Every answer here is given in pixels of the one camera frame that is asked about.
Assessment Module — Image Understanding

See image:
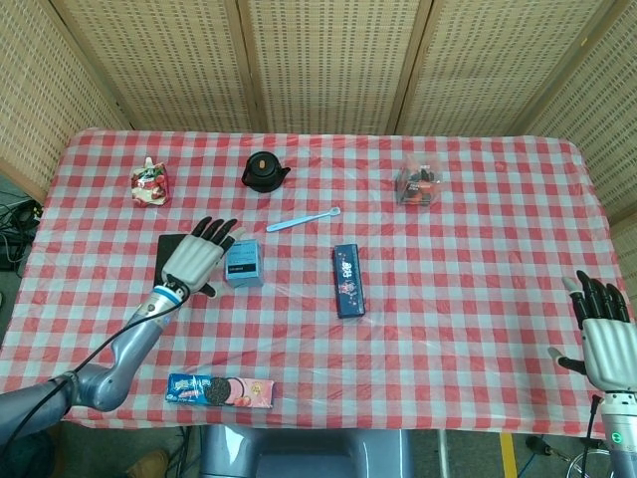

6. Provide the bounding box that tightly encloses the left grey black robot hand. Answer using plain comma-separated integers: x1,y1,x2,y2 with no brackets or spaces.
159,216,248,300

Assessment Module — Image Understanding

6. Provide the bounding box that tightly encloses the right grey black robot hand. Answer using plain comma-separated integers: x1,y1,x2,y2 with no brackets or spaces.
546,270,637,392

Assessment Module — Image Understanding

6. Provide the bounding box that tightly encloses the small light blue box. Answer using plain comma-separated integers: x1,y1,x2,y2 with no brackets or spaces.
223,238,264,290

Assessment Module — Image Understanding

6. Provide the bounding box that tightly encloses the Oreo cookie package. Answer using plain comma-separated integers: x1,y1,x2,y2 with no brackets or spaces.
165,372,276,410

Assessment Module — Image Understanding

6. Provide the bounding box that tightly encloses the long dark blue box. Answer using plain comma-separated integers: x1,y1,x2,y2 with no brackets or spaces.
332,243,368,320

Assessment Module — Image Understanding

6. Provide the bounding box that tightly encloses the red white checkered tablecloth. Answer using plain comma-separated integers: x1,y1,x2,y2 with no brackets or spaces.
0,127,633,442

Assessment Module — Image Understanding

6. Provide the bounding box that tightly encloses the red white strawberry pouch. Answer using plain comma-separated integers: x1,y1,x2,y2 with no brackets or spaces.
130,156,171,206

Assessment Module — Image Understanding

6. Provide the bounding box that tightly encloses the black teapot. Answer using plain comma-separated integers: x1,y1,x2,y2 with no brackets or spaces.
241,151,293,194

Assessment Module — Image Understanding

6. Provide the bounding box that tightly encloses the light blue toothbrush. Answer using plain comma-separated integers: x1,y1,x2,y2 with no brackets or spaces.
266,206,342,234

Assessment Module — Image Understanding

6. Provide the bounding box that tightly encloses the grey robot torso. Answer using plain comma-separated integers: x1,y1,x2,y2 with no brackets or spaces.
198,426,414,478

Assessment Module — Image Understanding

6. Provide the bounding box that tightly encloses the woven rattan folding screen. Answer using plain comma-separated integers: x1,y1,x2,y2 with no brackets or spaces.
0,0,637,300

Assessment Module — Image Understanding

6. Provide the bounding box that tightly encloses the clear bag of snacks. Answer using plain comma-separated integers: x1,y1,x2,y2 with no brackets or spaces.
395,152,443,206

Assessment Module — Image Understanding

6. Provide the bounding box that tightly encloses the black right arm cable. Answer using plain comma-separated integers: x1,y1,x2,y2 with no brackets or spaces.
584,394,606,478

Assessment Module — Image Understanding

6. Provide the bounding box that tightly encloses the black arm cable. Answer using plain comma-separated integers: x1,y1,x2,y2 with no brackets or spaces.
584,394,606,478
0,291,188,449

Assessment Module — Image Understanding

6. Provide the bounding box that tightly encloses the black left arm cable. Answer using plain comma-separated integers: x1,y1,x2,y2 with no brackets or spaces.
0,291,188,449

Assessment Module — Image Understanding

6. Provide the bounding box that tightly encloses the black floor cable bundle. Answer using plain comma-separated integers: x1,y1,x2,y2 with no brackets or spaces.
0,188,44,273

